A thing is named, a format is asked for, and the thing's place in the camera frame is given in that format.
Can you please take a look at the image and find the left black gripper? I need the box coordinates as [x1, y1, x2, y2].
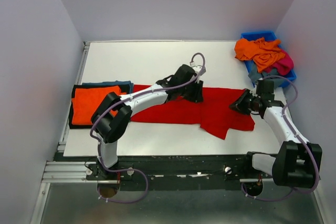
[180, 79, 205, 104]

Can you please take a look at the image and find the red t shirt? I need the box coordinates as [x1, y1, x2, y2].
[131, 88, 255, 140]

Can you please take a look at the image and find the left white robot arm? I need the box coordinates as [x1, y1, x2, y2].
[90, 62, 206, 179]

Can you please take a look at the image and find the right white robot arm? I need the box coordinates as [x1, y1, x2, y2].
[229, 76, 322, 193]

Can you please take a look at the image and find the grey t shirt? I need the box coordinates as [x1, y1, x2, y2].
[248, 63, 279, 87]

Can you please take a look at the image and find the magenta t shirt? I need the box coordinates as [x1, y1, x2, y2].
[267, 45, 294, 76]

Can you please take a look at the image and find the crumpled orange t shirt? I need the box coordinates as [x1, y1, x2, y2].
[234, 37, 285, 72]

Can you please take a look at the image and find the folded teal t shirt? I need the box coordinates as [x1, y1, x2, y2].
[82, 80, 134, 94]

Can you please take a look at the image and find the folded black t shirt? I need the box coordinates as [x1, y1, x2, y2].
[68, 84, 131, 130]

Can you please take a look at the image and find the folded orange t shirt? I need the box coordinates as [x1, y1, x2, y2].
[70, 86, 125, 127]

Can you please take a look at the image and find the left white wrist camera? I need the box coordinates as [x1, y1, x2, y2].
[190, 61, 206, 78]

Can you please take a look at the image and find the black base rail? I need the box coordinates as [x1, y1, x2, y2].
[54, 153, 271, 191]

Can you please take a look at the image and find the aluminium frame rail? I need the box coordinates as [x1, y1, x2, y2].
[40, 159, 321, 184]

